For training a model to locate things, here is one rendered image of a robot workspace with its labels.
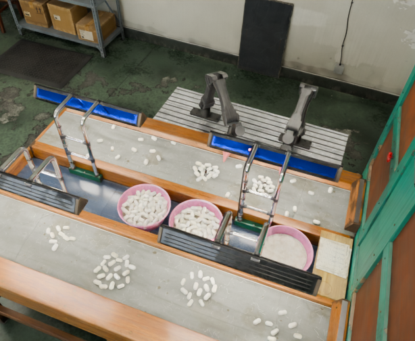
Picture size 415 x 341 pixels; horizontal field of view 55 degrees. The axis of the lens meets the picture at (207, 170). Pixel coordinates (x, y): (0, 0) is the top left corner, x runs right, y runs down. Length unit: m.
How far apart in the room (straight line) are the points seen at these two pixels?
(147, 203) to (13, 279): 0.69
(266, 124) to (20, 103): 2.39
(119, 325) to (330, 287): 0.90
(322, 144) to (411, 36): 1.59
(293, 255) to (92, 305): 0.92
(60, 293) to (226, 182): 0.97
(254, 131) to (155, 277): 1.16
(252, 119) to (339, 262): 1.13
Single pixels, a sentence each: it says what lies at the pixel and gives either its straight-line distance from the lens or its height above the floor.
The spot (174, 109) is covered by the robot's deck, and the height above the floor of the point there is 0.67.
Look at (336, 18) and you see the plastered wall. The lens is 3.83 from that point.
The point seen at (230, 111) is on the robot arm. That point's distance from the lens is 2.21.
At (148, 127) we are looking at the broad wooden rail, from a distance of 2.42.
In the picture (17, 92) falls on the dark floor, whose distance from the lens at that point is 4.24.
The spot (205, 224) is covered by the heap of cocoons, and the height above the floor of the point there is 0.72.
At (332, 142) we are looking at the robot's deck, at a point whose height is 0.66.
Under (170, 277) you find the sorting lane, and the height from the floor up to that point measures 0.74.
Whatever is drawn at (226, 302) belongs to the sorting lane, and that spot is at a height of 0.74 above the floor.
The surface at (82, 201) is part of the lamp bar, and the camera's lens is 1.69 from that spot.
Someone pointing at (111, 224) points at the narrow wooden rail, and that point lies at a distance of 2.00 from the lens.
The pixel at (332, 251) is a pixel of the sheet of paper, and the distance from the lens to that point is 1.96.
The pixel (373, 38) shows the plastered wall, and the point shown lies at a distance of 3.87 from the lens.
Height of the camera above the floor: 2.39
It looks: 49 degrees down
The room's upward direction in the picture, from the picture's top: 2 degrees clockwise
